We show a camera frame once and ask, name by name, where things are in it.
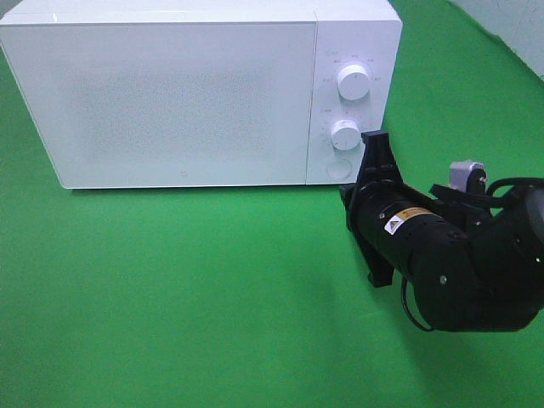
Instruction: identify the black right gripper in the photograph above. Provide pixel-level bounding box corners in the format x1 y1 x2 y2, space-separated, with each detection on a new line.
339 130 425 286

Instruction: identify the round white door release button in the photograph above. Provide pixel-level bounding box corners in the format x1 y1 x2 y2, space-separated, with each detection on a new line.
326 159 352 179

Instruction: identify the white microwave knob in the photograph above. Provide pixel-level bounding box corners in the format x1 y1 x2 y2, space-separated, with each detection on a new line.
331 119 361 151
337 63 371 101

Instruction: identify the white microwave door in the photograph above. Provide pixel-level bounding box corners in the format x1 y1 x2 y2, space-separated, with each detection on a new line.
1 23 315 189

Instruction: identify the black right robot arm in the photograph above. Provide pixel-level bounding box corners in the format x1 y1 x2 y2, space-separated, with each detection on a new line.
341 131 543 332

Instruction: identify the green table cloth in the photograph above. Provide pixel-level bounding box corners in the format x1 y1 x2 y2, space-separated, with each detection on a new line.
1 1 543 407

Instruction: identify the white microwave oven body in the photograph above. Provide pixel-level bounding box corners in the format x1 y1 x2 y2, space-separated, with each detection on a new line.
1 1 402 184

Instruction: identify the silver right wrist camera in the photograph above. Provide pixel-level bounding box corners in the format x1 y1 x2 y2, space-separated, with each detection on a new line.
449 160 487 195

